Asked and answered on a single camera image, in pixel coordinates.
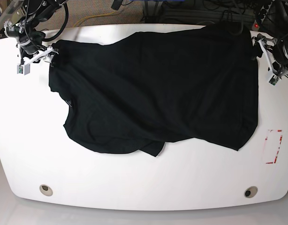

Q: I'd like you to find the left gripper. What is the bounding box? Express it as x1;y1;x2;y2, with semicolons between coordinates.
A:
250;34;288;79

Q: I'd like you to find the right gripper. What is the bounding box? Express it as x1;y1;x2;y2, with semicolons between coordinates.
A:
19;43;59;68

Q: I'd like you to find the black T-shirt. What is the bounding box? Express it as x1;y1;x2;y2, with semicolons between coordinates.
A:
49;22;258;156

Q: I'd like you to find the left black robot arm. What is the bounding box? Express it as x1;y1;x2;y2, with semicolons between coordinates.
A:
252;0;288;85

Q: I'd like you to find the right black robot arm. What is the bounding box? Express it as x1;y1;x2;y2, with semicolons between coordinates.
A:
2;0;69;74

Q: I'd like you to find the white power strip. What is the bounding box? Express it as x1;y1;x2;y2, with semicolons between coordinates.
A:
251;0;273;31

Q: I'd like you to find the red tape rectangle marking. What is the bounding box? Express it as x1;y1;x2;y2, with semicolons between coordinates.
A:
263;129;283;165

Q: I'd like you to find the left table grommet hole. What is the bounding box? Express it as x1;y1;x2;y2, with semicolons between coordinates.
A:
39;184;53;196

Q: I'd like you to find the table grommet hole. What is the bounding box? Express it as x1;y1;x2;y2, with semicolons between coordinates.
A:
244;186;258;198
39;184;53;196

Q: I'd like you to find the right table grommet hole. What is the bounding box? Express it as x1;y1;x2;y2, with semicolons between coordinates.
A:
244;186;258;198

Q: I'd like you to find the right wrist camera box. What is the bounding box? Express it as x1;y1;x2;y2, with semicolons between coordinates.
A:
17;64;30;75

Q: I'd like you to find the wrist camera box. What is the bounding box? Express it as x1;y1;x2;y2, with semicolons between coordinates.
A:
17;64;30;75
269;75;279;86

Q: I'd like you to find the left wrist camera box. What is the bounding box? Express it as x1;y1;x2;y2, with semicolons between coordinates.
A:
269;75;279;86

